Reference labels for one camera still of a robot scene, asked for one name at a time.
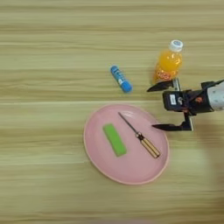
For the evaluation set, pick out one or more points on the orange juice bottle white cap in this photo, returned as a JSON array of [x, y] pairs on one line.
[[169, 62]]

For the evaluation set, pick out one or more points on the small black box white label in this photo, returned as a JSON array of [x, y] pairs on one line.
[[172, 100]]

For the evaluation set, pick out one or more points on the green rectangular eraser block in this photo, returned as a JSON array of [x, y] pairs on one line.
[[115, 140]]

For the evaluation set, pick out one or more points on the pink round plate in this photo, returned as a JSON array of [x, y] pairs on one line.
[[131, 169]]

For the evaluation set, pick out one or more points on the blue glue stick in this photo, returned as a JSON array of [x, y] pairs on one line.
[[120, 79]]

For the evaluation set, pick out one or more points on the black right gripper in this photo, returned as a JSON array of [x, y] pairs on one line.
[[198, 100]]

